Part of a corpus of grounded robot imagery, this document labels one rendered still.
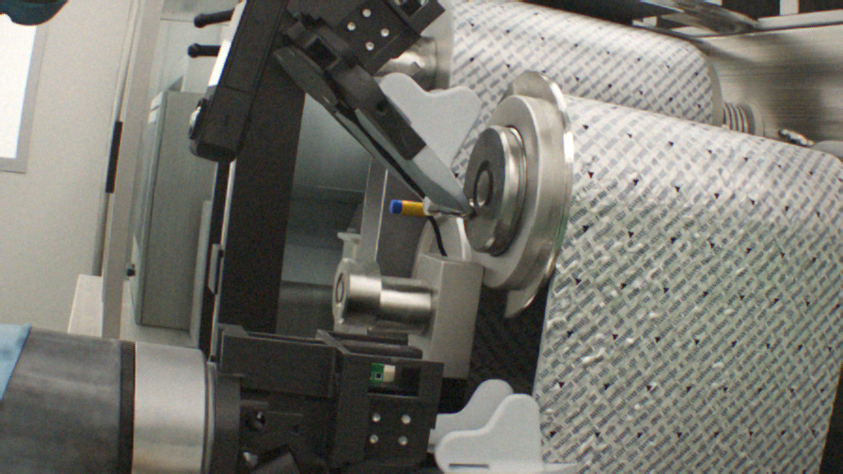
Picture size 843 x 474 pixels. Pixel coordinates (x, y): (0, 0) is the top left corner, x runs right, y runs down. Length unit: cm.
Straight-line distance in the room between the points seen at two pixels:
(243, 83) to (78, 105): 551
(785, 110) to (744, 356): 36
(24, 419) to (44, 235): 562
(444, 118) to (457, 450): 19
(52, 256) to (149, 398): 563
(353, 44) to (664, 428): 29
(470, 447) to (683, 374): 15
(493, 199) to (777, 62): 44
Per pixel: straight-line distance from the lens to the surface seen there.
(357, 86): 62
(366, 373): 56
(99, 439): 56
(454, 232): 78
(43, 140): 615
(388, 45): 65
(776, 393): 72
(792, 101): 99
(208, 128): 63
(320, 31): 63
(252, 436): 58
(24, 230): 618
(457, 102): 66
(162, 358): 57
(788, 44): 100
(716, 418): 69
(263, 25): 64
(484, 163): 68
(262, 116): 91
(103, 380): 55
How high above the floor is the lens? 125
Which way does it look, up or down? 3 degrees down
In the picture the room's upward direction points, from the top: 8 degrees clockwise
